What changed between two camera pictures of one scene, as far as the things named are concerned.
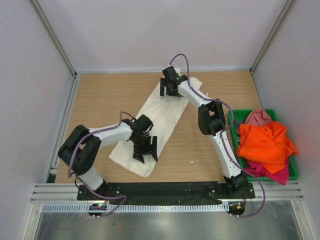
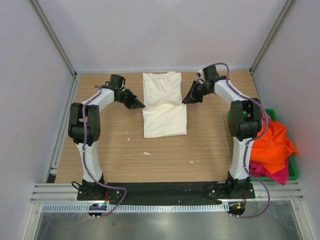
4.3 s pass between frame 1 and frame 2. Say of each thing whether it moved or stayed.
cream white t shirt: moved
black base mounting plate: stayed
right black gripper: moved
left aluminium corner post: stayed
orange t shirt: stayed
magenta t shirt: stayed
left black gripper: moved
